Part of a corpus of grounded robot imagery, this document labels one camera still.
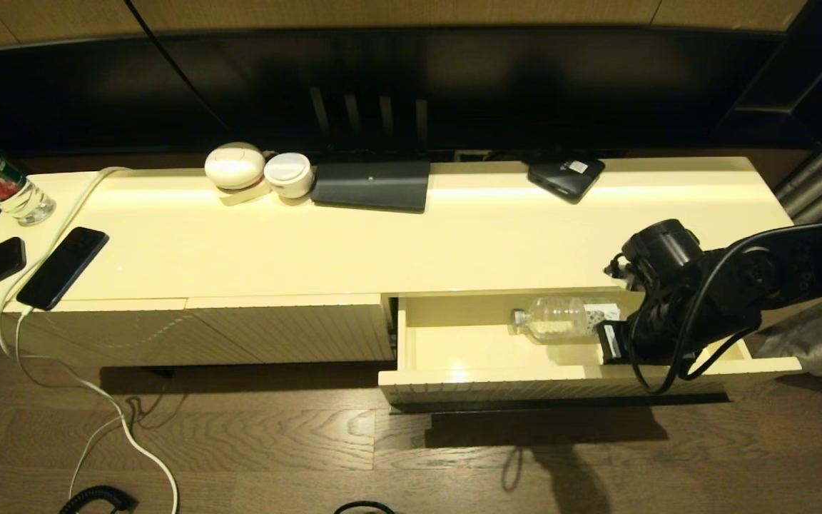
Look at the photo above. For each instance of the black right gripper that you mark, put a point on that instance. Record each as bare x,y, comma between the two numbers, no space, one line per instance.
643,339

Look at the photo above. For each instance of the clear bottle with grey cap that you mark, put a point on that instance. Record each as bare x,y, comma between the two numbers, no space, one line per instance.
557,320

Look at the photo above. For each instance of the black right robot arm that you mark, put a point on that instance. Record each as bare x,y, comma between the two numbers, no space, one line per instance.
775,271

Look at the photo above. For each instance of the cream ribbed cabinet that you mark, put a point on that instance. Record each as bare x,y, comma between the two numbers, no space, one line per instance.
311,243

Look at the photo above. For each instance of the black box with white sticker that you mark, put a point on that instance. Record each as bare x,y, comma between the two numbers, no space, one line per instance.
564,180

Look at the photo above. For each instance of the dark grey flat router box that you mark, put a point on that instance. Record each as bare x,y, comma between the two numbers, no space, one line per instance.
372,185

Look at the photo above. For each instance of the black flat television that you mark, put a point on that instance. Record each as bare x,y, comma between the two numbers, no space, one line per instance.
454,86

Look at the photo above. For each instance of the white round jar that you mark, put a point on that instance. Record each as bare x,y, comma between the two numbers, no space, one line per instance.
287,174

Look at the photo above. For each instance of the white oval speaker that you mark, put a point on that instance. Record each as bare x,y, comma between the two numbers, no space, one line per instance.
233,166

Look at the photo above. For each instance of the black smartphone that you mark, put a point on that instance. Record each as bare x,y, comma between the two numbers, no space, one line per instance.
63,267

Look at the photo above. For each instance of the water bottle with green-red label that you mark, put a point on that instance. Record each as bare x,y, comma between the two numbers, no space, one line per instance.
3,188

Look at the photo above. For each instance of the wall socket plate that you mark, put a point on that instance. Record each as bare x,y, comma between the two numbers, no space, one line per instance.
469,155

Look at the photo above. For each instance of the dark wooden wall frame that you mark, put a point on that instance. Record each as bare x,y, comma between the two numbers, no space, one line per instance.
810,71

